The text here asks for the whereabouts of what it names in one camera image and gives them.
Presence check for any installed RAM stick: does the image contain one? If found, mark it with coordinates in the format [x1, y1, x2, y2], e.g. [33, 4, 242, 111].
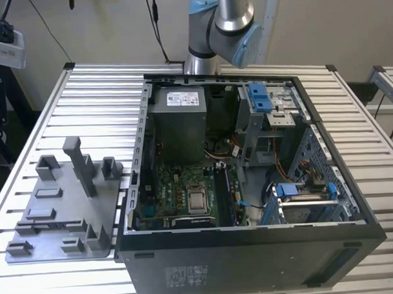
[214, 163, 235, 227]

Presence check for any grey parts rack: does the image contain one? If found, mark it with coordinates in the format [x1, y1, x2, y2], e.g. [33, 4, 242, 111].
[1, 135, 129, 264]

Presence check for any grey power supply unit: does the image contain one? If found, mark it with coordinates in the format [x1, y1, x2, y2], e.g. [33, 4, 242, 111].
[147, 84, 210, 165]

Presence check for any green motherboard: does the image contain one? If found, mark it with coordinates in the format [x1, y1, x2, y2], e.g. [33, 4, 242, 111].
[132, 159, 248, 230]

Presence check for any silver CPU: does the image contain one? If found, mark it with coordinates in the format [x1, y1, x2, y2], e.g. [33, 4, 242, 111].
[188, 191, 208, 215]

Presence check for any blue disk carrier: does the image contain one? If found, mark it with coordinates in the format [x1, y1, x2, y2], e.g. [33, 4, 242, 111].
[265, 180, 345, 226]
[247, 82, 274, 113]

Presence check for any black PC case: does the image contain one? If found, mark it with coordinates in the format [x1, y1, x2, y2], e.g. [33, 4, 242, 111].
[107, 64, 390, 294]

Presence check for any silver drive cage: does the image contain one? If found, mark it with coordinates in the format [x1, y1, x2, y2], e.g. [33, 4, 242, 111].
[232, 79, 310, 168]

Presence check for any aluminium side table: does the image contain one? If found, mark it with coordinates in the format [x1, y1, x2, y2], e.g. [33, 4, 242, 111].
[364, 64, 393, 142]

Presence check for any black metal frame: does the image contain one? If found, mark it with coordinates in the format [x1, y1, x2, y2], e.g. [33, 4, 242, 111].
[0, 67, 36, 168]

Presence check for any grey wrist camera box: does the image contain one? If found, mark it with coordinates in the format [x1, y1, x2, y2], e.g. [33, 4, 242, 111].
[0, 15, 27, 71]

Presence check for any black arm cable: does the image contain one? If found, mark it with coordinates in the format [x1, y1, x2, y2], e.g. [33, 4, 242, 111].
[144, 0, 185, 66]

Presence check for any black cable pale blue plug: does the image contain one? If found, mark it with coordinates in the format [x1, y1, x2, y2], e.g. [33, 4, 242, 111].
[236, 198, 267, 211]

